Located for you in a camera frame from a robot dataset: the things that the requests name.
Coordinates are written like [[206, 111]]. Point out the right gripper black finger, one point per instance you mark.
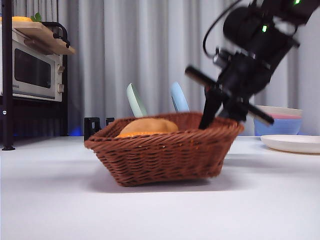
[[211, 107], [236, 111]]

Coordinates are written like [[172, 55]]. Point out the pink bowl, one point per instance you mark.
[[287, 116]]

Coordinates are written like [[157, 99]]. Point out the white flat plate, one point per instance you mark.
[[292, 143]]

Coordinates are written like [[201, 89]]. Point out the wooden cutting board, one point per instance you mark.
[[37, 35]]

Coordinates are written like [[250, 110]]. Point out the yellow food item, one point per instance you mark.
[[22, 19]]

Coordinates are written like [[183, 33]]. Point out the grey curtain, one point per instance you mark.
[[150, 50]]

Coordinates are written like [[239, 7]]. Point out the pale green plate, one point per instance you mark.
[[135, 100]]

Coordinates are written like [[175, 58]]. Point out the brown potato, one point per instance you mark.
[[150, 126]]

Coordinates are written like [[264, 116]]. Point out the black dish rack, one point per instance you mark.
[[90, 127]]

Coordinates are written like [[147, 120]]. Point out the pale blue plate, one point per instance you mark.
[[178, 97]]

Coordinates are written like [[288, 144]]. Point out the brown wicker basket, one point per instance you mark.
[[162, 157]]

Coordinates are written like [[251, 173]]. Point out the white toaster oven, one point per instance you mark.
[[32, 67]]

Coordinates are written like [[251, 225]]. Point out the green leaf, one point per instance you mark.
[[36, 17]]

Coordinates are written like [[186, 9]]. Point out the blue bowl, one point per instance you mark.
[[285, 127]]

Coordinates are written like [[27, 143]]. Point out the black shelf frame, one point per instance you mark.
[[7, 75]]

